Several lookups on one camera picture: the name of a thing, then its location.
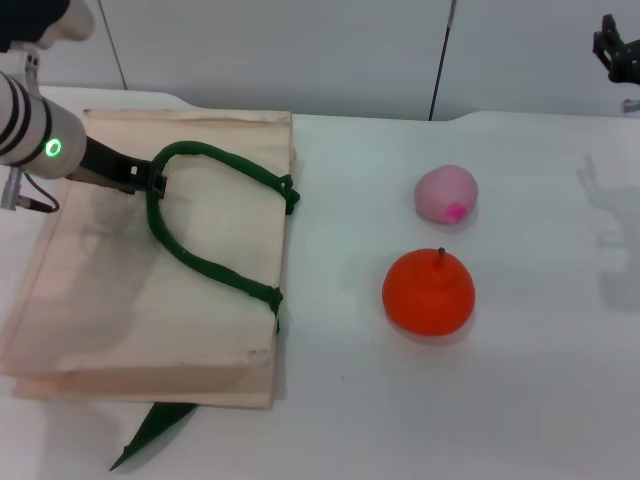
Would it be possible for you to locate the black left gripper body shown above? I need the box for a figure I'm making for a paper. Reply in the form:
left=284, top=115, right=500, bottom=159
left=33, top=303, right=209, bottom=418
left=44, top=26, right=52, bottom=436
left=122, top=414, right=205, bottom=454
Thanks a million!
left=77, top=134, right=139, bottom=195

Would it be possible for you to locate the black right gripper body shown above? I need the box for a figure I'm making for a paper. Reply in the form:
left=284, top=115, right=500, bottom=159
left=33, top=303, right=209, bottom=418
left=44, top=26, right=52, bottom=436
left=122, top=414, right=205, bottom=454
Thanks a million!
left=607, top=39, right=640, bottom=85

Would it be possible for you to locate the orange toy fruit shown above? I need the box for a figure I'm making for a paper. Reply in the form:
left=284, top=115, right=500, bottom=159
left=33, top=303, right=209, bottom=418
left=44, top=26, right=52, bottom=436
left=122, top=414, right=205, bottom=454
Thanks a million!
left=382, top=246, right=477, bottom=337

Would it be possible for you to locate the cream canvas handbag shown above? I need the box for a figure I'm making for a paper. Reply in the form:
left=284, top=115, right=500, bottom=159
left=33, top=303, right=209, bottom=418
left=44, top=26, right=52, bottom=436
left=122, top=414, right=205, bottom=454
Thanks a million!
left=0, top=108, right=302, bottom=472

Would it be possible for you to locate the pink toy peach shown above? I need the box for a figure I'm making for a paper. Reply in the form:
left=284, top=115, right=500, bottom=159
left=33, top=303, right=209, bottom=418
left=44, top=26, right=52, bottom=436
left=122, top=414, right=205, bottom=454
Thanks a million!
left=413, top=164, right=479, bottom=225

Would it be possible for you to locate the left arm cable with plug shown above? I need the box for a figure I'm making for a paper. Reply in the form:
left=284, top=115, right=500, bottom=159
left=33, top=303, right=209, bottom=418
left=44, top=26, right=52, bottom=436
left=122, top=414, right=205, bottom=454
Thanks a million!
left=0, top=167, right=62, bottom=214

